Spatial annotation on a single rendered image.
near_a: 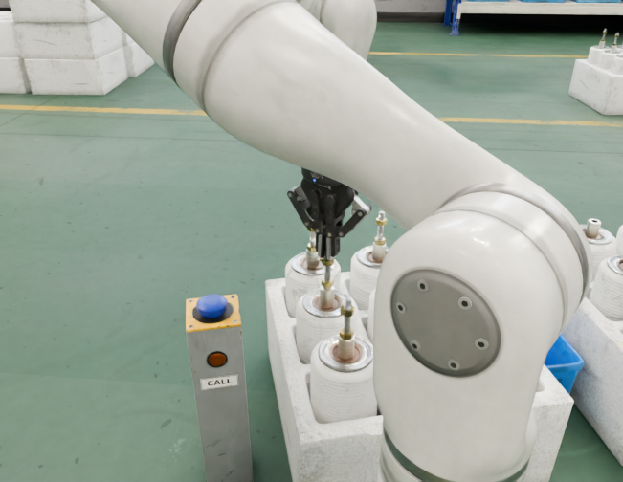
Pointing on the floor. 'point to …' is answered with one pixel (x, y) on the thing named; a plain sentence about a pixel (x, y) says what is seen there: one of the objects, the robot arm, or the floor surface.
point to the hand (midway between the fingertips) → (327, 245)
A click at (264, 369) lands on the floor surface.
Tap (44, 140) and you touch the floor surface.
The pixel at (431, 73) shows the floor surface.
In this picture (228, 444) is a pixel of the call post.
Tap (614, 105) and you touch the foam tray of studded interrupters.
